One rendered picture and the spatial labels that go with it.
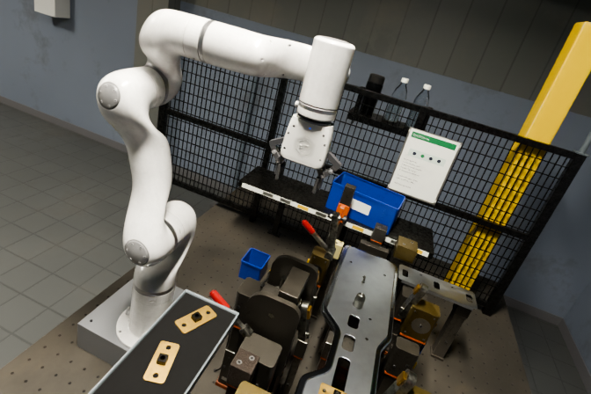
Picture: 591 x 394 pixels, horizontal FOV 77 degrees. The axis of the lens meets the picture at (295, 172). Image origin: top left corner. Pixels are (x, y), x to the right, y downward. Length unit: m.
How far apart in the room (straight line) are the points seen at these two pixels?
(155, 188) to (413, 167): 1.15
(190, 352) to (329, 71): 0.60
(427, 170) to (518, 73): 1.49
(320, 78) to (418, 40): 2.30
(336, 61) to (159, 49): 0.38
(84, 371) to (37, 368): 0.13
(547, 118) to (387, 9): 1.61
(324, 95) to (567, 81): 1.21
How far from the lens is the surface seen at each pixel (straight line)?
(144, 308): 1.22
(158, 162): 0.98
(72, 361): 1.42
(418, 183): 1.78
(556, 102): 1.80
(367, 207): 1.63
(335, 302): 1.26
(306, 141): 0.79
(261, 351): 0.96
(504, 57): 3.06
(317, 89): 0.75
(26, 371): 1.42
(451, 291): 1.56
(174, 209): 1.10
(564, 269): 3.63
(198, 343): 0.84
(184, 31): 0.85
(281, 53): 0.84
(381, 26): 3.04
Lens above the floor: 1.81
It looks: 23 degrees down
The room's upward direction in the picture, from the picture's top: 15 degrees clockwise
